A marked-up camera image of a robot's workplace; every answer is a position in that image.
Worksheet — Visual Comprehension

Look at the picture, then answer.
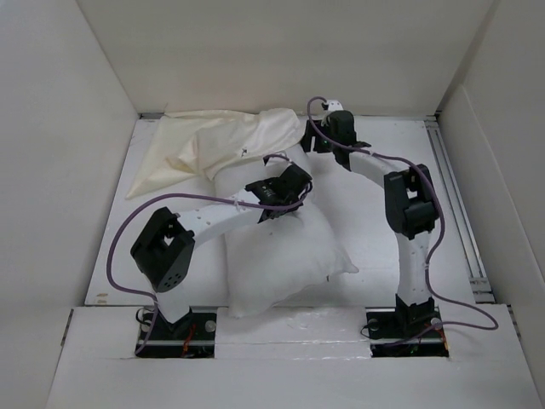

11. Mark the white pillow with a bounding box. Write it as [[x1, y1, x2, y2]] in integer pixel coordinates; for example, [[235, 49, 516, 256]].
[[212, 140, 359, 319]]

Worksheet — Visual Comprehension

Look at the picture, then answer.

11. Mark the cream pillowcase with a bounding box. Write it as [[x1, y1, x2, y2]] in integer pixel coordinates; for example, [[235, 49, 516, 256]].
[[126, 108, 302, 199]]

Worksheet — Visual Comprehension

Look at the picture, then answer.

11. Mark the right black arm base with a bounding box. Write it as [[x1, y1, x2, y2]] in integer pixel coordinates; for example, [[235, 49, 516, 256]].
[[360, 308, 450, 358]]

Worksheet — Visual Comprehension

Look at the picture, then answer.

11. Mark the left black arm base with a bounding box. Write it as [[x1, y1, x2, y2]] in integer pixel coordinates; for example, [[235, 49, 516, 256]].
[[135, 307, 217, 359]]

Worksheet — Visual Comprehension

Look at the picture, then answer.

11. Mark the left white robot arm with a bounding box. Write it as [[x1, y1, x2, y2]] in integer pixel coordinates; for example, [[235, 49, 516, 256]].
[[130, 164, 313, 338]]

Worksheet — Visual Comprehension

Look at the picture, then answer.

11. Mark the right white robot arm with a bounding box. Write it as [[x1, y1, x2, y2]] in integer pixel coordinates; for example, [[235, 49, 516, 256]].
[[301, 110, 439, 340]]

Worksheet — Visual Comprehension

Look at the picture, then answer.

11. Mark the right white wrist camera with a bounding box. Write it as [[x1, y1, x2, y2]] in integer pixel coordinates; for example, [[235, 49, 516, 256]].
[[322, 99, 344, 112]]

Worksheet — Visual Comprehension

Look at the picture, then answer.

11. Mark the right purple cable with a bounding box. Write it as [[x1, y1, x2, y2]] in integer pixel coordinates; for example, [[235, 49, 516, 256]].
[[306, 96, 499, 346]]

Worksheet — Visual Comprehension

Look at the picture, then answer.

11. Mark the purple cable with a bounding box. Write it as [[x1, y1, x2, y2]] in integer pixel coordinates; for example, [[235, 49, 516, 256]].
[[306, 96, 499, 346], [106, 152, 308, 354]]

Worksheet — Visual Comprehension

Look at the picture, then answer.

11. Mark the aluminium rail right side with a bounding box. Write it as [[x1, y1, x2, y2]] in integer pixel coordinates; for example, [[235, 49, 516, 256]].
[[425, 117, 496, 304]]

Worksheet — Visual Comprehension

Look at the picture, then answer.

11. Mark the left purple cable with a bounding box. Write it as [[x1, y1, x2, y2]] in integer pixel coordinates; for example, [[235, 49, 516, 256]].
[[106, 152, 308, 354]]

